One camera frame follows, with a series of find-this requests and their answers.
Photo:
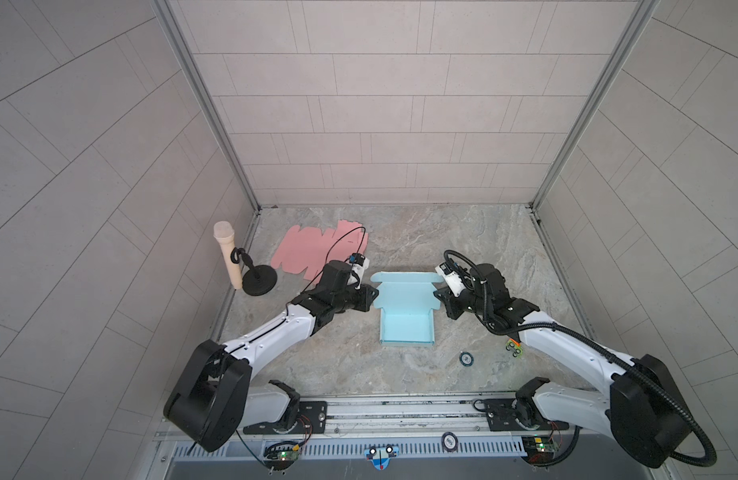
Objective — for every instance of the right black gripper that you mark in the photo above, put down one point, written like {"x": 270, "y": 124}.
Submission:
{"x": 449, "y": 300}

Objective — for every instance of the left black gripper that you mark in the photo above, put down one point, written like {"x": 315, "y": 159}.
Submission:
{"x": 362, "y": 296}

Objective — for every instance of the light blue paper box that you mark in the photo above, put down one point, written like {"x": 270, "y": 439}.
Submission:
{"x": 407, "y": 303}

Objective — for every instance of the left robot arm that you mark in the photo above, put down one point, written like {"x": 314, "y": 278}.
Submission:
{"x": 213, "y": 398}

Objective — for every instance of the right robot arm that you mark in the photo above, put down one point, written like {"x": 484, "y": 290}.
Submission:
{"x": 634, "y": 401}

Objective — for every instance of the pink flat paper box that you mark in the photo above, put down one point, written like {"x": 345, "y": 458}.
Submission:
{"x": 306, "y": 249}

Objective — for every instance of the orange green small toy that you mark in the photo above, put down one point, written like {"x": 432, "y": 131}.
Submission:
{"x": 514, "y": 348}

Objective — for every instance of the blue poker chip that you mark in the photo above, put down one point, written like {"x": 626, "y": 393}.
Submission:
{"x": 466, "y": 359}

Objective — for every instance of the black round microphone stand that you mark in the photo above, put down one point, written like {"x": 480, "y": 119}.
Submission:
{"x": 258, "y": 279}

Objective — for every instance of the round black white badge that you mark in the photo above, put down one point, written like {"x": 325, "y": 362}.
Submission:
{"x": 450, "y": 442}

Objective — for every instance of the beige wooden microphone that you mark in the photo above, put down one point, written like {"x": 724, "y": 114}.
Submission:
{"x": 224, "y": 234}

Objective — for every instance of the blue sticker with eyes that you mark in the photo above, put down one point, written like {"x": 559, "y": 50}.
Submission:
{"x": 380, "y": 456}

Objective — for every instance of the right green circuit board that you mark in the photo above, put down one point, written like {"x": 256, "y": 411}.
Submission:
{"x": 539, "y": 449}

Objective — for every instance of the green circuit board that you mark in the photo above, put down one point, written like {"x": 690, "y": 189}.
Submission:
{"x": 539, "y": 449}
{"x": 282, "y": 455}

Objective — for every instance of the left green circuit board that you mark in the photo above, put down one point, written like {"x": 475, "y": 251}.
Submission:
{"x": 282, "y": 455}

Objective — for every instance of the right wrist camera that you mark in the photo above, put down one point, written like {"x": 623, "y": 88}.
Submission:
{"x": 454, "y": 276}

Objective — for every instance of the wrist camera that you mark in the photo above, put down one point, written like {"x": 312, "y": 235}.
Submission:
{"x": 454, "y": 276}
{"x": 359, "y": 263}

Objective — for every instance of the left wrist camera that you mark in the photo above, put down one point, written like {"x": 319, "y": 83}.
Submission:
{"x": 359, "y": 263}

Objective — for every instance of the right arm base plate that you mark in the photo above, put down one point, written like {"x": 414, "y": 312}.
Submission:
{"x": 502, "y": 415}

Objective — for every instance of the aluminium mounting rail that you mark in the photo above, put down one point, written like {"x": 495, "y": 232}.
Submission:
{"x": 364, "y": 416}

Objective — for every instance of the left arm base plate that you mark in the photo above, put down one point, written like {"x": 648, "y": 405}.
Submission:
{"x": 310, "y": 418}

